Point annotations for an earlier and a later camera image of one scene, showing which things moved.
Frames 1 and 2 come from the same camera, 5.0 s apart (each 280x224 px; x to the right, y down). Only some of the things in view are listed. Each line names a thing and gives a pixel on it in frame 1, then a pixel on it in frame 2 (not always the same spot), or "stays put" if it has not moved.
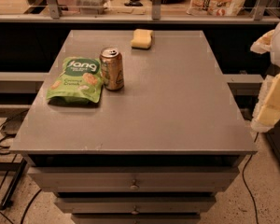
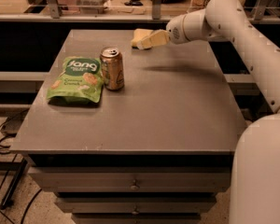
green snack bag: x=77 y=81 stays put
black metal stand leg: x=7 y=201 stays put
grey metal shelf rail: x=261 y=15 stays put
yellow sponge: x=142 y=38 stays put
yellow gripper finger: x=269 y=115 -> x=146 y=42
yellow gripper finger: x=279 y=91 -> x=160 y=37
